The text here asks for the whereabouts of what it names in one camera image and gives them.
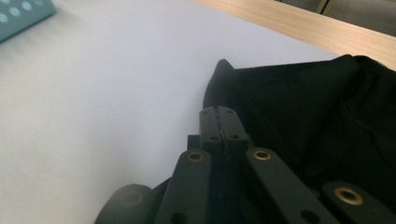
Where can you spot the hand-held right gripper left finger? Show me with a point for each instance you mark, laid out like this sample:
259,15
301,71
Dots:
211,130

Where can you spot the light blue plastic basket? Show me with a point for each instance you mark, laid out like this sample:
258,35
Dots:
18,15

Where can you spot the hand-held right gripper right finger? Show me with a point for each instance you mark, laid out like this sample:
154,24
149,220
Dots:
235,133

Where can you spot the black shorts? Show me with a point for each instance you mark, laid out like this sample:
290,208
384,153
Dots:
311,109

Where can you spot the white table mat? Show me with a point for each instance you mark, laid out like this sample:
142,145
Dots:
93,109

